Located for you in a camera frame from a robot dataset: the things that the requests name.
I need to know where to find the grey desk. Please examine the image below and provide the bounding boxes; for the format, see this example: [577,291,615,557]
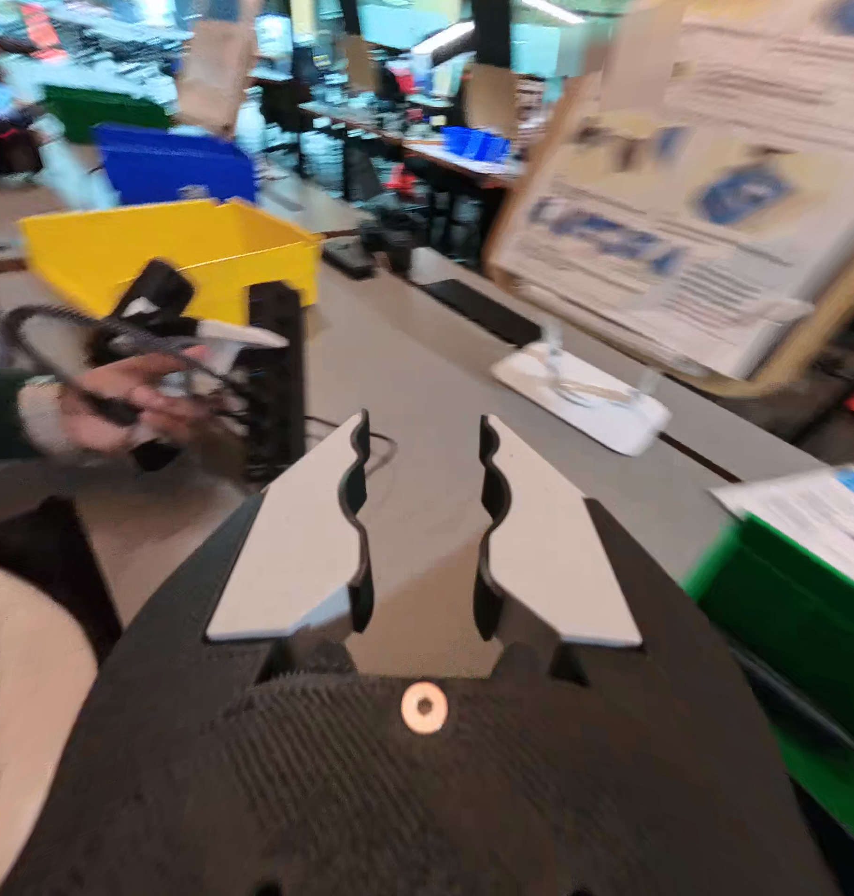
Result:
[0,168,827,673]

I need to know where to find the green plastic bin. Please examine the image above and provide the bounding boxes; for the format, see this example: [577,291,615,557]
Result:
[682,514,854,837]
[42,84,172,144]

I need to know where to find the grey braided cable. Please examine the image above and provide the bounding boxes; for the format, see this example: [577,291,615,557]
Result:
[0,304,253,428]

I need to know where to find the blue storage bin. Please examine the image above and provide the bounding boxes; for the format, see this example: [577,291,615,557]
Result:
[94,125,260,207]
[441,126,512,162]

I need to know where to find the white stand base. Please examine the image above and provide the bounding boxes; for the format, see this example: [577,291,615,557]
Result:
[490,318,673,456]

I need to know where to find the black battery charger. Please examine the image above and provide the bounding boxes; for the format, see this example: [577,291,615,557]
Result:
[360,224,417,274]

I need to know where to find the printed paper sheets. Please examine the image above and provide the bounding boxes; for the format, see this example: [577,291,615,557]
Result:
[710,465,854,596]

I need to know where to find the instruction sheet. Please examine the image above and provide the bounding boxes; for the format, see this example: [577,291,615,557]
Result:
[497,0,854,379]

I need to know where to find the grey wristwatch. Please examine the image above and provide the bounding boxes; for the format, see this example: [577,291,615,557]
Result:
[17,378,67,452]

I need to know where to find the cardboard card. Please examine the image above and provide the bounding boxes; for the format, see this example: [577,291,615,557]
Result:
[178,0,260,134]

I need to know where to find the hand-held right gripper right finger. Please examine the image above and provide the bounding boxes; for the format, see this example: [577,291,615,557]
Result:
[474,413,643,648]

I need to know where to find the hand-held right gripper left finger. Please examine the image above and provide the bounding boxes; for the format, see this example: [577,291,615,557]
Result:
[204,409,375,644]

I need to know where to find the small black device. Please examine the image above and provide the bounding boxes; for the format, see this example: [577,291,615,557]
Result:
[322,238,375,277]

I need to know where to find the yellow plastic bin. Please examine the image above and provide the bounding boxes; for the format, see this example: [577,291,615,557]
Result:
[17,198,323,330]

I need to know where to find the person's left hand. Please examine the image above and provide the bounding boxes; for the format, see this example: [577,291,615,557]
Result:
[56,352,216,457]

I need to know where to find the black desk pad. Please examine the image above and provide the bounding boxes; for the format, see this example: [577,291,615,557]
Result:
[420,279,543,347]

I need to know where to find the long black multiport hub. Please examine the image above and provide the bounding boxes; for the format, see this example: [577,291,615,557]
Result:
[247,280,307,484]

